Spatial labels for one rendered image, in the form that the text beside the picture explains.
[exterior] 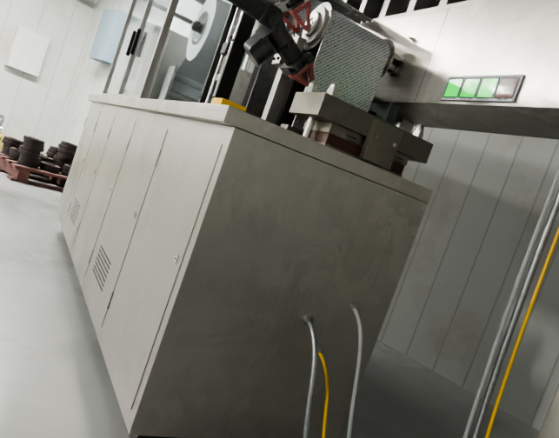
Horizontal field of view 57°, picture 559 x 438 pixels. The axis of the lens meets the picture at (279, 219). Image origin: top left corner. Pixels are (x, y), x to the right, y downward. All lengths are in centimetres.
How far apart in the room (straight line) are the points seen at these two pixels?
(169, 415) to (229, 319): 27
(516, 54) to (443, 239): 211
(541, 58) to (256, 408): 112
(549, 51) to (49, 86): 776
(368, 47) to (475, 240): 194
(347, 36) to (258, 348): 93
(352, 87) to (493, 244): 191
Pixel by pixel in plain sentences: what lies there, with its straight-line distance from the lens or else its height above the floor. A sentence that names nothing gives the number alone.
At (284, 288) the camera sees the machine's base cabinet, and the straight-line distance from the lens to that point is 132.
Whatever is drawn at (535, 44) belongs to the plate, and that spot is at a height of 130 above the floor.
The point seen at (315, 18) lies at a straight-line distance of 162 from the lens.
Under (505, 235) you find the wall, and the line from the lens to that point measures 330.
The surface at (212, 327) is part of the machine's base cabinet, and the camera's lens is 128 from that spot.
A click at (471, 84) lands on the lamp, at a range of 152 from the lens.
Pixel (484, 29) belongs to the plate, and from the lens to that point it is 160.
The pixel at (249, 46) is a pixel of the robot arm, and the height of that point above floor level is 109.
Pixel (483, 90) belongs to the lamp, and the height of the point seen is 118.
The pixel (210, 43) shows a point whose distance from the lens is 253.
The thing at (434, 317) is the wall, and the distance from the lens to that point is 342.
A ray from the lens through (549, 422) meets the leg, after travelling 137.
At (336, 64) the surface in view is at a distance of 160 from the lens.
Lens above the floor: 78
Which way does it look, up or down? 4 degrees down
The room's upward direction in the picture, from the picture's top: 20 degrees clockwise
